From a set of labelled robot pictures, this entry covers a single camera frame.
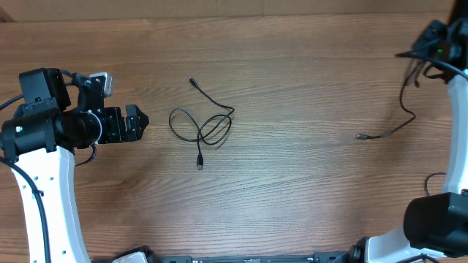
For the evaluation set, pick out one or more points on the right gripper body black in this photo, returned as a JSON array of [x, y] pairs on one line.
[[429, 42]]

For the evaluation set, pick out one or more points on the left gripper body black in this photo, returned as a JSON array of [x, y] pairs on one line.
[[112, 126]]

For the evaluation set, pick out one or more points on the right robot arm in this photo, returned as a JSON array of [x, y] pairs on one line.
[[435, 226]]

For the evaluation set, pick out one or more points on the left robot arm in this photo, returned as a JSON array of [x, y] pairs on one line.
[[62, 112]]

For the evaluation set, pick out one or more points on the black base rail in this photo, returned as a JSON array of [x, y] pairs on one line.
[[318, 257]]

